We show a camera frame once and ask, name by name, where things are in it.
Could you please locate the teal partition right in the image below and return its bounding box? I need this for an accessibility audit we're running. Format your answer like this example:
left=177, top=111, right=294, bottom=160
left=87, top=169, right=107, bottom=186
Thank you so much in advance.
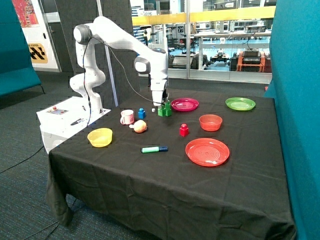
left=265, top=0, right=320, bottom=240

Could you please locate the green plastic plate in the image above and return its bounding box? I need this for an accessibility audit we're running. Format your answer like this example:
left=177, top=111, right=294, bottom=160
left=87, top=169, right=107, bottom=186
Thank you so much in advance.
left=225, top=97, right=256, bottom=111

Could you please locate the teal sofa left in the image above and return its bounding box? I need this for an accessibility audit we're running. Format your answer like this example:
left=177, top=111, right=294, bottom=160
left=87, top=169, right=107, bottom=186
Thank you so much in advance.
left=0, top=0, right=42, bottom=96

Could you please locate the blue block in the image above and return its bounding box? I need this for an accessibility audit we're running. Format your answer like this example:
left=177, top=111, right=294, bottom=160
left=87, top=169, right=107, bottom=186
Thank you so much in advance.
left=137, top=108, right=146, bottom=120

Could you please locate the yellow plastic bowl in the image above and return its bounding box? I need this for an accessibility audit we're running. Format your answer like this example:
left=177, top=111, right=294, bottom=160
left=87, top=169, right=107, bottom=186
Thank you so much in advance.
left=87, top=128, right=113, bottom=148

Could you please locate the green highlighter marker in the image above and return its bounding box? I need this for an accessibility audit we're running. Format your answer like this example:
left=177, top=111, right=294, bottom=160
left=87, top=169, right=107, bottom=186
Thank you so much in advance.
left=140, top=146, right=168, bottom=154

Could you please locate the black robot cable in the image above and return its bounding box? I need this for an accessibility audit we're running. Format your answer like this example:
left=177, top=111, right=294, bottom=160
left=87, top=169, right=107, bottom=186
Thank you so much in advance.
left=82, top=36, right=161, bottom=127

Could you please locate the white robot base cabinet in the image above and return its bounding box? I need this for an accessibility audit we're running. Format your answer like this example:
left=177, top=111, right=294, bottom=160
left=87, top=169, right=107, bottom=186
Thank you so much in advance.
left=36, top=96, right=111, bottom=153

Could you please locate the small green block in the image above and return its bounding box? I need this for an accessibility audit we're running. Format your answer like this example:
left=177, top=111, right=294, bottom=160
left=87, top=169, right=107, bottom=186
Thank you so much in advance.
left=164, top=100, right=171, bottom=110

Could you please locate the green block middle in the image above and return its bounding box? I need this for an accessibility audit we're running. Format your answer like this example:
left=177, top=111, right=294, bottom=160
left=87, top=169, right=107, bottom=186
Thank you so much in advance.
left=165, top=109, right=172, bottom=117

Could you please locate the magenta plastic plate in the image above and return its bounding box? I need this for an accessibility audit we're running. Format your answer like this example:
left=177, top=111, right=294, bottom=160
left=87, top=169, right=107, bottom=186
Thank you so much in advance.
left=171, top=97, right=199, bottom=112

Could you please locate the red block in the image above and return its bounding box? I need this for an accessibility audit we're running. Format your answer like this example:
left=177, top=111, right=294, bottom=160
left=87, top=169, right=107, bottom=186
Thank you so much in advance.
left=179, top=123, right=189, bottom=137

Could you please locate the black pen on cabinet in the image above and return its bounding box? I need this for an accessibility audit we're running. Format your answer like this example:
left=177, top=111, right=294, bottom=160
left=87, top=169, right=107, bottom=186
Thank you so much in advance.
left=70, top=119, right=83, bottom=126

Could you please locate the black tablecloth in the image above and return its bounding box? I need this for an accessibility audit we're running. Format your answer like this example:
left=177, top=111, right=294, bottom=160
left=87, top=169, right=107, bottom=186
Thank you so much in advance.
left=46, top=89, right=297, bottom=240

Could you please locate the pink mug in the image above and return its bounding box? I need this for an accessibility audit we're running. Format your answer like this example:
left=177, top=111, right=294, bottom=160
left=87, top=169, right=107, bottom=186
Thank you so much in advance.
left=119, top=109, right=135, bottom=125

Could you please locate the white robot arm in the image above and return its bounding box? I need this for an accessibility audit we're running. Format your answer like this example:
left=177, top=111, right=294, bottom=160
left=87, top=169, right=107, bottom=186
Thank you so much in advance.
left=70, top=16, right=168, bottom=114

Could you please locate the red plastic plate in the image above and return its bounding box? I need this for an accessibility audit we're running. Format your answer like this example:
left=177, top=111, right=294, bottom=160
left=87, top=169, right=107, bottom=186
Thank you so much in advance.
left=185, top=138, right=230, bottom=167

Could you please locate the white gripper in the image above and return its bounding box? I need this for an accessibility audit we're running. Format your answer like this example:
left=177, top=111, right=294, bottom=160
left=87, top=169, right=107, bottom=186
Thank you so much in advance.
left=150, top=79, right=169, bottom=109

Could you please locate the peach toy fruit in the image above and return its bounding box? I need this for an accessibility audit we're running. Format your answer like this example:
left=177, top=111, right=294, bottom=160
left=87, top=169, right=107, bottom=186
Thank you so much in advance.
left=129, top=120, right=148, bottom=134

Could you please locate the orange plastic bowl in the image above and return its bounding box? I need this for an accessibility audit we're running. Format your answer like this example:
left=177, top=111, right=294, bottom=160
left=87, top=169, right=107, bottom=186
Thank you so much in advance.
left=199, top=114, right=223, bottom=132

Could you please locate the green block front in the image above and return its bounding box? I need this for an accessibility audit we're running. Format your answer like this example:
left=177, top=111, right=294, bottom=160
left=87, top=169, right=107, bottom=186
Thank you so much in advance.
left=157, top=105, right=166, bottom=117

